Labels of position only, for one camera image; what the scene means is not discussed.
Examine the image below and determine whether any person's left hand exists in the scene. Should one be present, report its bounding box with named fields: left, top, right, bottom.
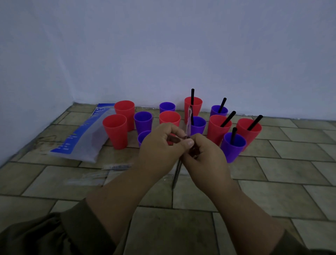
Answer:
left=137, top=122, right=195, bottom=182

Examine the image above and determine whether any person's right hand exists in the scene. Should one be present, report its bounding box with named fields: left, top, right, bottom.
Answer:
left=181, top=133, right=234, bottom=195

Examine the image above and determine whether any single black drinking straw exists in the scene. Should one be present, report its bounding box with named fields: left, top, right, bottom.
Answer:
left=172, top=147, right=197, bottom=190

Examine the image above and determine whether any clear plastic straw wrapper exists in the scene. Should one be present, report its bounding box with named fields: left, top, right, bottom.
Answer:
left=185, top=106, right=194, bottom=139

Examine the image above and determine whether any person's left forearm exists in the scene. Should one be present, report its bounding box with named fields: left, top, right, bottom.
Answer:
left=86, top=168, right=163, bottom=246

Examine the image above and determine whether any person's right forearm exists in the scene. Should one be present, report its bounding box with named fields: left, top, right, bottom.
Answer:
left=210, top=181, right=285, bottom=255

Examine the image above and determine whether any group of purple plastic cups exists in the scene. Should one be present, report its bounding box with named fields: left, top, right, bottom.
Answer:
left=134, top=102, right=247, bottom=163

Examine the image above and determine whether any set of black straws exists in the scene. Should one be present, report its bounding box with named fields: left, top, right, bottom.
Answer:
left=190, top=88, right=263, bottom=145

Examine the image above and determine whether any group of red plastic cups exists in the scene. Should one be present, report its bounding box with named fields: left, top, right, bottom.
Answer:
left=102, top=97, right=262, bottom=152

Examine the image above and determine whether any empty clear wrapper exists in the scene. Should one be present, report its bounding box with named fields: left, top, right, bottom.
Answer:
left=64, top=171, right=109, bottom=187
left=102, top=163, right=133, bottom=171

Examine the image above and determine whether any clear plastic bag blue print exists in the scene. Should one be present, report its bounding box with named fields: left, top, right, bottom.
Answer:
left=48, top=103, right=117, bottom=163

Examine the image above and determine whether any olive green right sleeve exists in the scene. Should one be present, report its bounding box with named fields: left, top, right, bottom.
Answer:
left=270, top=230, right=336, bottom=255

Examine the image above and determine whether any olive green sleeve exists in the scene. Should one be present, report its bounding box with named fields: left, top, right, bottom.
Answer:
left=0, top=198, right=129, bottom=255
left=270, top=230, right=336, bottom=255

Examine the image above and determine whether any olive green left sleeve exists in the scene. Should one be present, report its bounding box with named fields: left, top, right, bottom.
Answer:
left=0, top=198, right=129, bottom=255

